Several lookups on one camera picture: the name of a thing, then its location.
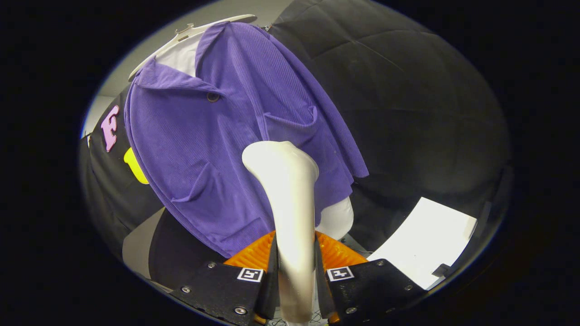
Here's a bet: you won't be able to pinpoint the white mannequin torso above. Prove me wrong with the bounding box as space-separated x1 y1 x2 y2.
156 32 354 240

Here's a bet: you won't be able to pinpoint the white garment steamer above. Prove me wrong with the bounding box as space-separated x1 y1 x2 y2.
242 141 320 324

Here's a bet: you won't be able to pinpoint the grey drawer cabinet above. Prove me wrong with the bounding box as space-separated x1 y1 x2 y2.
122 207 227 292

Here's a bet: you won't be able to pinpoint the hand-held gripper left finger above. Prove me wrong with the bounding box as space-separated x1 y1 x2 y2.
170 230 278 326

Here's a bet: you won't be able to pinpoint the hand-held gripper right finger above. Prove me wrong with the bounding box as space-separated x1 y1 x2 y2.
315 230 427 324

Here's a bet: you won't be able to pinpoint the white clothes hanger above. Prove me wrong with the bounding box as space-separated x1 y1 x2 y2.
128 14 257 82

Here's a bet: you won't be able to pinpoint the white box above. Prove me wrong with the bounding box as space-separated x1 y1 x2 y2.
366 197 478 290

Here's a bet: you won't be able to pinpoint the purple jacket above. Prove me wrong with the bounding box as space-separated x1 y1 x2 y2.
124 21 370 259

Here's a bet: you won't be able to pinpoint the black backdrop cloth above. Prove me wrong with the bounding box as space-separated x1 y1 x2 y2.
78 0 512 281

